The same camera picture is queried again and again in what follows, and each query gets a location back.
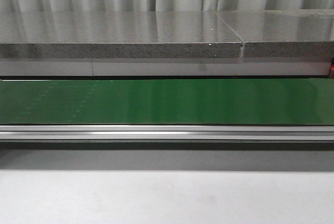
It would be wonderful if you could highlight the green conveyor belt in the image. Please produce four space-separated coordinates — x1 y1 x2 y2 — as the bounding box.
1 78 333 125

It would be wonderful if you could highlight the grey stone slab right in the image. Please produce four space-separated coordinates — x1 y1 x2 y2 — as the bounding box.
217 9 333 62

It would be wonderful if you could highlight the grey stone slab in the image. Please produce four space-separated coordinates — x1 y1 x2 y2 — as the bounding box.
217 9 333 62
1 11 241 60

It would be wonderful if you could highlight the grey stone slab left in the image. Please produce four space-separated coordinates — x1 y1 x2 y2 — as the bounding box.
1 11 241 60

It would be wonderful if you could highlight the aluminium conveyor frame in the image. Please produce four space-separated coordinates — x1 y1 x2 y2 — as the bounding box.
1 125 333 144

